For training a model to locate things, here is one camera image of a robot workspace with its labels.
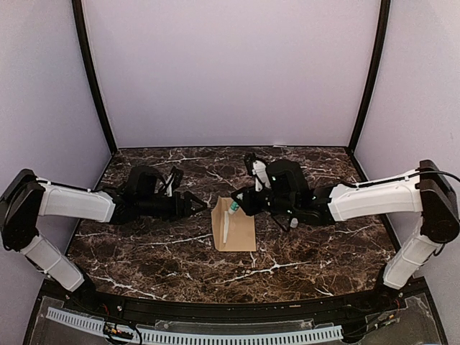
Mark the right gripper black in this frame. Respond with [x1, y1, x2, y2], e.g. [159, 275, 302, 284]
[232, 183, 298, 217]

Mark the green glue stick white cap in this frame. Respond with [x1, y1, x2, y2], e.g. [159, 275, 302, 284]
[228, 201, 240, 215]

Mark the white letter paper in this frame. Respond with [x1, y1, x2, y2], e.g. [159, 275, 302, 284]
[223, 211, 229, 244]

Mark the brown paper envelope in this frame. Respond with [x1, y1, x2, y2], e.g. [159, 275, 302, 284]
[211, 196, 257, 252]

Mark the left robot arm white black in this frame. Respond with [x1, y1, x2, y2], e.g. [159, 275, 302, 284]
[1, 166, 207, 313]

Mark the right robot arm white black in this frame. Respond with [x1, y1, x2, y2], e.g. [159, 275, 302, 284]
[227, 155, 459, 312]

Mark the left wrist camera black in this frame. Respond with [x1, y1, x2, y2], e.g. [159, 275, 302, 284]
[166, 166, 184, 196]

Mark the white slotted cable duct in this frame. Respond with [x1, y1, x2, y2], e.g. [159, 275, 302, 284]
[46, 307, 343, 344]

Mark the black front rail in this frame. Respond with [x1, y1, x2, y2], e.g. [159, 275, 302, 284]
[33, 277, 433, 325]

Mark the left black frame post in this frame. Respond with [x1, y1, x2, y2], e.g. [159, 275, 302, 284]
[71, 0, 118, 155]

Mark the black frame post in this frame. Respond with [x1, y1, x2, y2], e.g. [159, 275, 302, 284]
[347, 0, 391, 156]
[71, 0, 118, 155]

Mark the right black frame post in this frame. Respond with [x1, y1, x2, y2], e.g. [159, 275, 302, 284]
[347, 0, 391, 156]

